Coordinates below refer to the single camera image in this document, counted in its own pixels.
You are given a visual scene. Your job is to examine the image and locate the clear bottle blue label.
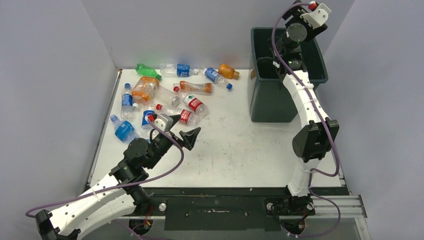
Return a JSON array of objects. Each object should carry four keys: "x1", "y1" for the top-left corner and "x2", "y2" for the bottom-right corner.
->
[{"x1": 159, "y1": 63, "x2": 200, "y2": 78}]

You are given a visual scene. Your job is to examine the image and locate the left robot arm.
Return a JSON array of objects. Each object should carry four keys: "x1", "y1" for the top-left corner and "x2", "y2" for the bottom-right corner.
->
[{"x1": 35, "y1": 113, "x2": 185, "y2": 240}]

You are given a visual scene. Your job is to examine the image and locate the orange juice bottle far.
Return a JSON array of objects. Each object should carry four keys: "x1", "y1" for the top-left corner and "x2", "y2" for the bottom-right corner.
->
[{"x1": 218, "y1": 63, "x2": 240, "y2": 80}]

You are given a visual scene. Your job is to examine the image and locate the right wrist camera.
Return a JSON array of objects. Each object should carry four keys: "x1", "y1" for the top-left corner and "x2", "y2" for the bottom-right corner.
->
[{"x1": 300, "y1": 1, "x2": 332, "y2": 29}]

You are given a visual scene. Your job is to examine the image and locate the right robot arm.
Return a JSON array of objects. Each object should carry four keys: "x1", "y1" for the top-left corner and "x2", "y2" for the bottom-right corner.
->
[{"x1": 248, "y1": 0, "x2": 340, "y2": 214}]

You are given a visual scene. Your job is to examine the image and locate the dark green plastic bin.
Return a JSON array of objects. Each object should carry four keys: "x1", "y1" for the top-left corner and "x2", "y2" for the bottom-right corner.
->
[{"x1": 247, "y1": 27, "x2": 328, "y2": 123}]

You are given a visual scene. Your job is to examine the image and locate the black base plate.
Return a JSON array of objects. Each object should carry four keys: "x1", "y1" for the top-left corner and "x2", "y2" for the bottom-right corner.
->
[{"x1": 105, "y1": 187, "x2": 319, "y2": 233}]

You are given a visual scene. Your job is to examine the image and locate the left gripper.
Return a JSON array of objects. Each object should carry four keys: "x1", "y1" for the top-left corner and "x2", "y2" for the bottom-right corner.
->
[{"x1": 145, "y1": 114, "x2": 200, "y2": 170}]

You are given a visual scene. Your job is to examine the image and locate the large Pepsi bottle blue cap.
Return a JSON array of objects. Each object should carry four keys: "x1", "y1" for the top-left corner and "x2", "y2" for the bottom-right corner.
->
[{"x1": 140, "y1": 110, "x2": 155, "y2": 139}]

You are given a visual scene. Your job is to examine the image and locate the blue label bottle left edge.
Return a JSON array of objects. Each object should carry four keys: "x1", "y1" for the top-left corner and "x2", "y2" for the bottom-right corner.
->
[{"x1": 110, "y1": 114, "x2": 140, "y2": 144}]

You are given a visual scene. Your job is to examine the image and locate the slim blue label bottle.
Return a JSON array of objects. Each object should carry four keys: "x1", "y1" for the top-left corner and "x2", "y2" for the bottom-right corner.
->
[{"x1": 120, "y1": 83, "x2": 135, "y2": 121}]

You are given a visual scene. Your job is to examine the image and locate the large orange label bottle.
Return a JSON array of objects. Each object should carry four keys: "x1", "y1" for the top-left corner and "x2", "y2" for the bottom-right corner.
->
[{"x1": 131, "y1": 76, "x2": 160, "y2": 105}]

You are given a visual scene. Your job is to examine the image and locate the blue label bottle blue cap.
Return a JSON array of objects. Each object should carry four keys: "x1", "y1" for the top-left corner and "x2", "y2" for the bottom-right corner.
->
[{"x1": 204, "y1": 67, "x2": 233, "y2": 91}]

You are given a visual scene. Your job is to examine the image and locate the flattened orange label bottle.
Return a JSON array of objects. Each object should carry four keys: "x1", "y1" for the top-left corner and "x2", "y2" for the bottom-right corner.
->
[{"x1": 173, "y1": 81, "x2": 213, "y2": 94}]

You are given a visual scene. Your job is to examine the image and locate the Nongfu bottle red cap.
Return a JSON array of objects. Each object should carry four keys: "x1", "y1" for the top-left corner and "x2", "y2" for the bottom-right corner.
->
[{"x1": 155, "y1": 104, "x2": 201, "y2": 127}]

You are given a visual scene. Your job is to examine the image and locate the Nongfu bottle red white label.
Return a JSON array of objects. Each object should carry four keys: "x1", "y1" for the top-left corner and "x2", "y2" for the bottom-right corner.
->
[{"x1": 173, "y1": 86, "x2": 209, "y2": 117}]

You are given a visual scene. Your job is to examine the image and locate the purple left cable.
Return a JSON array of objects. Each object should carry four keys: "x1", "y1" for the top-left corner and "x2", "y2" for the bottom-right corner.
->
[{"x1": 25, "y1": 119, "x2": 185, "y2": 219}]

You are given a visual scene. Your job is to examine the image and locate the clear bottle silver cap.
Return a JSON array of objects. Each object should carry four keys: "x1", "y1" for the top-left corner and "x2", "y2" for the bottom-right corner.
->
[{"x1": 156, "y1": 86, "x2": 180, "y2": 107}]

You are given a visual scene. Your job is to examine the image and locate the green plastic bottle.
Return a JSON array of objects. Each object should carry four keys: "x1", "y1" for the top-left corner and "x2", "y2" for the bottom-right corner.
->
[{"x1": 135, "y1": 63, "x2": 162, "y2": 81}]

